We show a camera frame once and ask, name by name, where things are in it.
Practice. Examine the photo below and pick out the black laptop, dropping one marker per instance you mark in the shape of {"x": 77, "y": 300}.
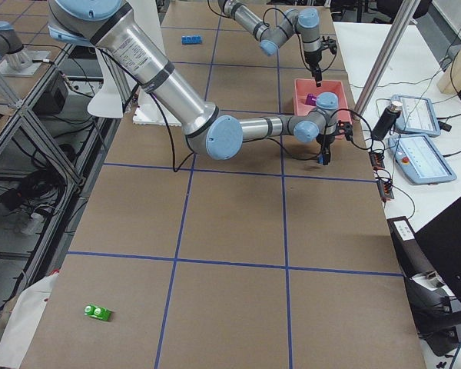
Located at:
{"x": 430, "y": 260}

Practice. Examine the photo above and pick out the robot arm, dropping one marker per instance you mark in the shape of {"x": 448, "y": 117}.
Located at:
{"x": 304, "y": 24}
{"x": 111, "y": 27}

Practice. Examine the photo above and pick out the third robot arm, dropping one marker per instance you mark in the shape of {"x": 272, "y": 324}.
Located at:
{"x": 15, "y": 59}

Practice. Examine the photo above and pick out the black water bottle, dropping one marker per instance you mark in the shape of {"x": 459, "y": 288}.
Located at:
{"x": 387, "y": 120}

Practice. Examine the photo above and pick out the far teach pendant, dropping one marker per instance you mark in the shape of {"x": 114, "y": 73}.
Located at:
{"x": 417, "y": 117}

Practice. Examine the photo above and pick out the long blue four-stud block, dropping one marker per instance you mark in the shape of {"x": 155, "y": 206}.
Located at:
{"x": 191, "y": 40}

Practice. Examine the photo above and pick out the purple block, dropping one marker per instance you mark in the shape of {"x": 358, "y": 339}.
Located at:
{"x": 311, "y": 100}

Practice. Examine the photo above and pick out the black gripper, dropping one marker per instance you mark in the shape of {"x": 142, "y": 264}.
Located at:
{"x": 326, "y": 142}
{"x": 313, "y": 60}

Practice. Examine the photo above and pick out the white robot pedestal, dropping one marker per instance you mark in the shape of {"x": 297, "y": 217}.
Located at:
{"x": 109, "y": 101}

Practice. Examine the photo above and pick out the teach pendant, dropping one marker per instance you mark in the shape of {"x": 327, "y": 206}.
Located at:
{"x": 417, "y": 117}
{"x": 420, "y": 160}

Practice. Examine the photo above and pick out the pink plastic box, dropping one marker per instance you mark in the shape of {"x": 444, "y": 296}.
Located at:
{"x": 308, "y": 86}

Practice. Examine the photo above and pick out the green two-stud block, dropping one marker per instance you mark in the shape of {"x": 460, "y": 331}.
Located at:
{"x": 97, "y": 312}

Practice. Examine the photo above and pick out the near teach pendant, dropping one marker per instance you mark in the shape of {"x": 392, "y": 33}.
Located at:
{"x": 420, "y": 160}

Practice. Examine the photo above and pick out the aluminium frame post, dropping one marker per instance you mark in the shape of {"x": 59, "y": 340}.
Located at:
{"x": 400, "y": 23}

